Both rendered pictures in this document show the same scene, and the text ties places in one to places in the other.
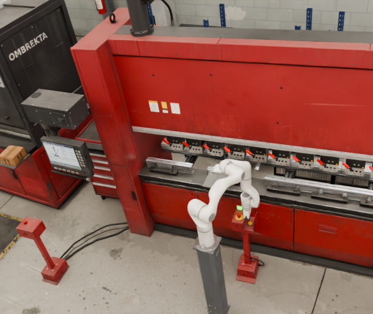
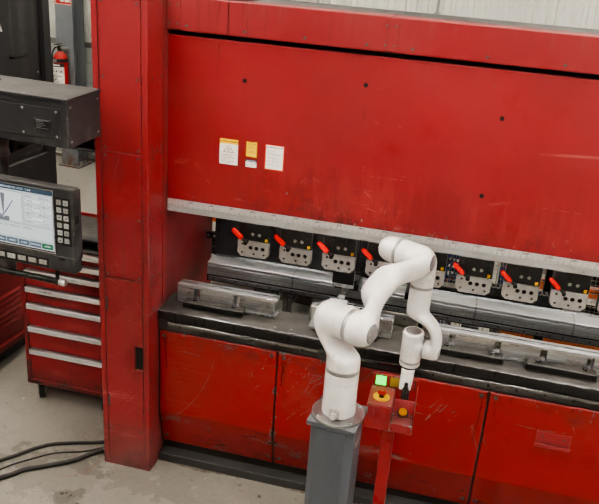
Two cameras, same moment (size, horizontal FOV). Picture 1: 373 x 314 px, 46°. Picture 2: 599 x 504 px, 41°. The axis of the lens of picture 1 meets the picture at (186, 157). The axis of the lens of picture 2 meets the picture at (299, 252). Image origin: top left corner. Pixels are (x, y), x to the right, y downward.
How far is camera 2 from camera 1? 1.35 m
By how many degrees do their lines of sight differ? 21
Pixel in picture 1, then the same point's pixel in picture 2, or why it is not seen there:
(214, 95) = (363, 131)
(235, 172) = (418, 253)
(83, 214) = not seen: outside the picture
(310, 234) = (513, 456)
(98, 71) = (138, 47)
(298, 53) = (548, 44)
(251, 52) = (457, 39)
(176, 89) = (286, 114)
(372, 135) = not seen: outside the picture
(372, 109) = not seen: outside the picture
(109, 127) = (127, 182)
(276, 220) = (445, 422)
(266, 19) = not seen: hidden behind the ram
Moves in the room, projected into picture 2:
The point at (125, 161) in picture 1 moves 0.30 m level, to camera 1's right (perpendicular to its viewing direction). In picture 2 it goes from (142, 268) to (208, 266)
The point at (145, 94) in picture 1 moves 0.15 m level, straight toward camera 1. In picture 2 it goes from (216, 123) to (224, 132)
